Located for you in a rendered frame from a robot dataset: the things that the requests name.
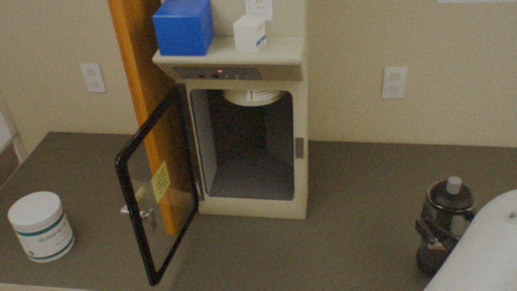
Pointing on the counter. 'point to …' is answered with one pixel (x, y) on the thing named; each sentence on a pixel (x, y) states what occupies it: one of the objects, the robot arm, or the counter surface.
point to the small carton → (249, 34)
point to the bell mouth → (248, 97)
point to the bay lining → (239, 129)
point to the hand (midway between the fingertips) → (448, 212)
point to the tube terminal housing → (252, 208)
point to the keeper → (299, 148)
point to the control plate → (218, 73)
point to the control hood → (278, 44)
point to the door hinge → (191, 139)
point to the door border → (130, 197)
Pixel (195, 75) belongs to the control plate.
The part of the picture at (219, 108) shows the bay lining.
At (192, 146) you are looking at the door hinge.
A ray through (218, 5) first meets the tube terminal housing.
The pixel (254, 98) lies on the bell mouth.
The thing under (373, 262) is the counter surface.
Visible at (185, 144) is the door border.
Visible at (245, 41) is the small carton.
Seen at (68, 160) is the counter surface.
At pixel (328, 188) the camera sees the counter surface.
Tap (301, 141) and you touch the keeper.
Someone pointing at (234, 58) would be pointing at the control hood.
